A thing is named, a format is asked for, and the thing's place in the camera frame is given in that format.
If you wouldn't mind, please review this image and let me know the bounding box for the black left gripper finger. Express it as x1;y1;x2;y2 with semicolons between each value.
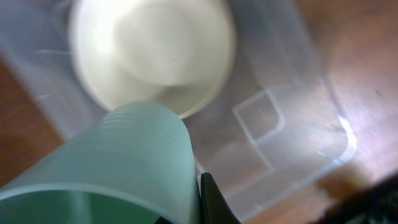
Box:
187;172;241;224

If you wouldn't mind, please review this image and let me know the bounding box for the mint green plastic cup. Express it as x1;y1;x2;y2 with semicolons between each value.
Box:
1;103;201;223

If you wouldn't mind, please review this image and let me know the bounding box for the cream plate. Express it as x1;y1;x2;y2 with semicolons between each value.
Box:
68;0;236;118

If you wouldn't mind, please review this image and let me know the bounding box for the clear plastic storage container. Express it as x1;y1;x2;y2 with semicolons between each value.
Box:
1;1;357;222

